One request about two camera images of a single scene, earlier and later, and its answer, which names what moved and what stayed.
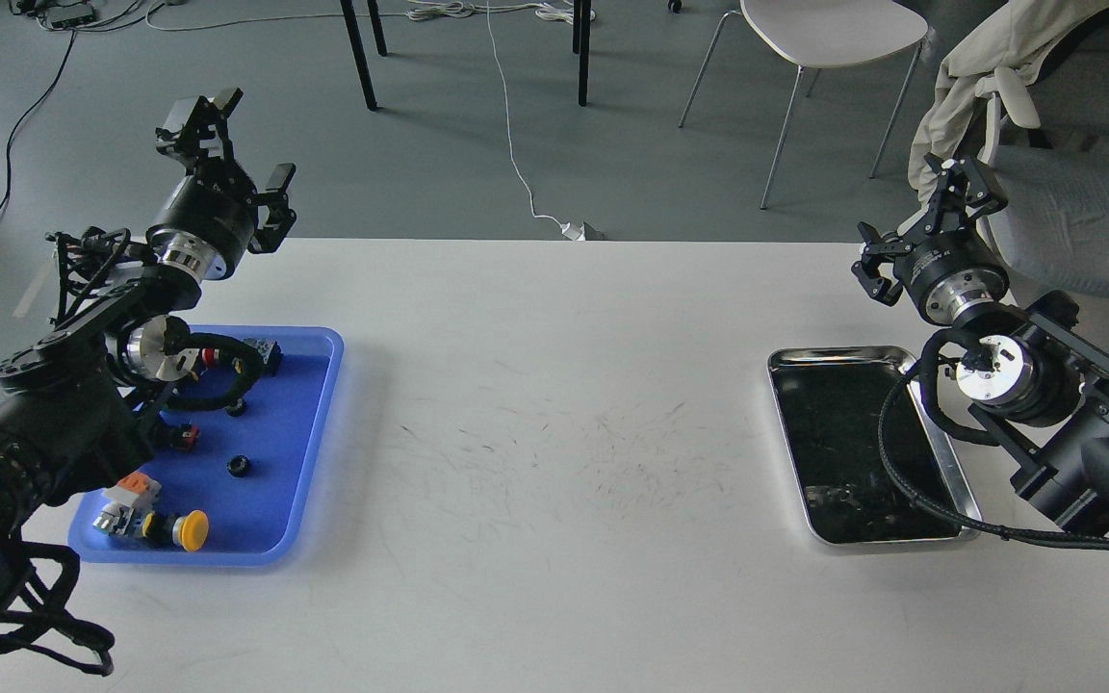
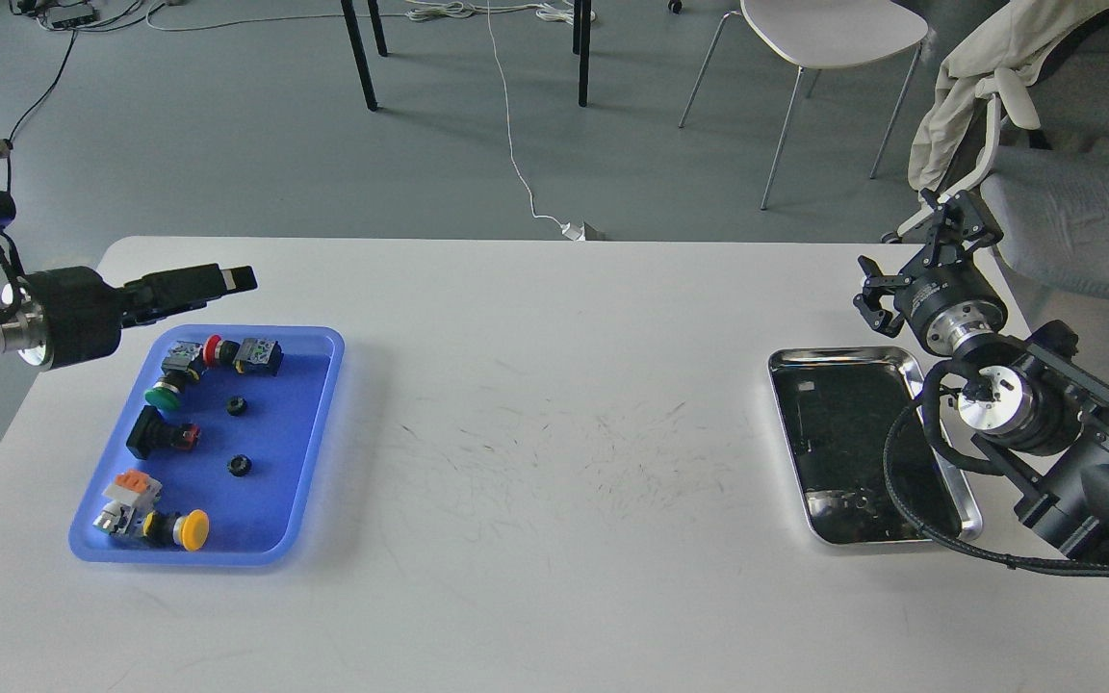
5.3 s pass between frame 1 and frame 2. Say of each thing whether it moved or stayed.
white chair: stayed
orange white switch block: stayed
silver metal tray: stayed
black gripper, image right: moved
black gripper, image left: moved
